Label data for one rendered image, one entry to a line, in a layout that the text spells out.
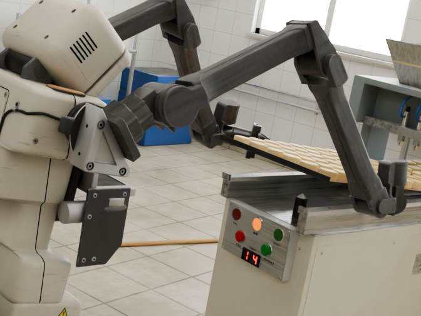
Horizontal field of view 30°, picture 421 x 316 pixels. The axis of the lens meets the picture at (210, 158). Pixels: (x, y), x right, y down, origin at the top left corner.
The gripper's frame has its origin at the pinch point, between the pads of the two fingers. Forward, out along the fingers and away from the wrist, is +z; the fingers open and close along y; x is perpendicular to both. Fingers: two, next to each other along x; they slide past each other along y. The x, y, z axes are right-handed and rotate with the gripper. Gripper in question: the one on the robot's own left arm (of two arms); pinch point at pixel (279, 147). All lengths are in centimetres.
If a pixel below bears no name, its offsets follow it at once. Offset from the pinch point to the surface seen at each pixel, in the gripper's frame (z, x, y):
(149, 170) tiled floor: -65, -332, 83
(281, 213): 3.3, 25.0, 13.7
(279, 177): 1.6, 7.3, 7.5
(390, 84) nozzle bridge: 32, -33, -25
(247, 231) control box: -4.3, 27.1, 20.2
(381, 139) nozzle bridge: 39, -56, -5
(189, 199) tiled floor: -29, -274, 84
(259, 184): -3.8, 12.3, 9.8
